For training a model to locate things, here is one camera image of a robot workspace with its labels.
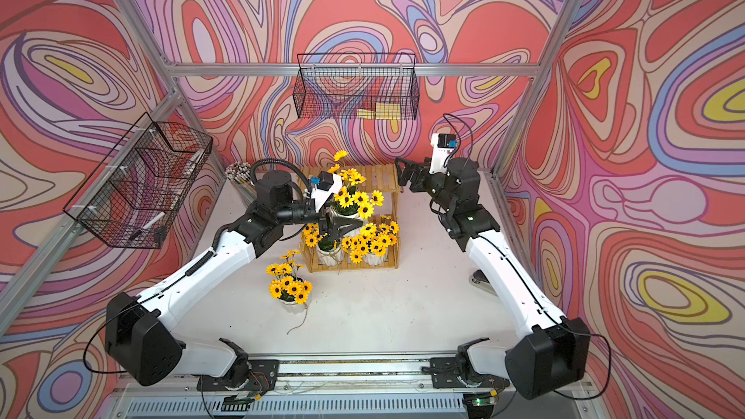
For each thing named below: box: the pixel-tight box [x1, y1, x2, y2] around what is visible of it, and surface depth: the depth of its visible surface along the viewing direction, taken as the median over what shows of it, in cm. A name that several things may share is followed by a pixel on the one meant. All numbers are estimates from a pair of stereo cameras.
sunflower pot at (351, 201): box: [327, 150, 386, 220], surface depth 62 cm
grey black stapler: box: [468, 268, 498, 297], surface depth 90 cm
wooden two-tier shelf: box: [298, 163, 400, 273], surface depth 82 cm
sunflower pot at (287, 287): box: [265, 249, 313, 306], surface depth 76 cm
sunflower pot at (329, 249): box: [301, 222, 343, 266], surface depth 88 cm
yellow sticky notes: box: [356, 101, 401, 121], surface depth 86 cm
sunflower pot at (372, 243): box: [341, 221, 400, 266], surface depth 82 cm
